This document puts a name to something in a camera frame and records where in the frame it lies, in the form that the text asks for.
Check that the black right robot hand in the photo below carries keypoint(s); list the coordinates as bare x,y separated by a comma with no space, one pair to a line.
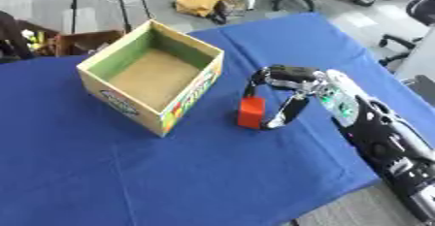
290,74

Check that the brown cardboard box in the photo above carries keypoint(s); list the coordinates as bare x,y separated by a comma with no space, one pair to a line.
85,42

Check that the black office chair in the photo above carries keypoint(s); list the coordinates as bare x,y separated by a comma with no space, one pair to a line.
409,26

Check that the tan cardboard box green inside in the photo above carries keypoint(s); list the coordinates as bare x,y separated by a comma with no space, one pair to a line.
153,74

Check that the yellow bag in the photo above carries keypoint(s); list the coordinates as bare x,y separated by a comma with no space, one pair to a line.
198,3

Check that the orange rectangular block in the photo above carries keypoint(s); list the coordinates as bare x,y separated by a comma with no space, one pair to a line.
251,112

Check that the black tripod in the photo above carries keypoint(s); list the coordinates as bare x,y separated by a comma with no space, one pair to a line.
119,3

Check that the silver and black right robot arm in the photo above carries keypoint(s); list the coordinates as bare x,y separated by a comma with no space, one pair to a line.
376,133

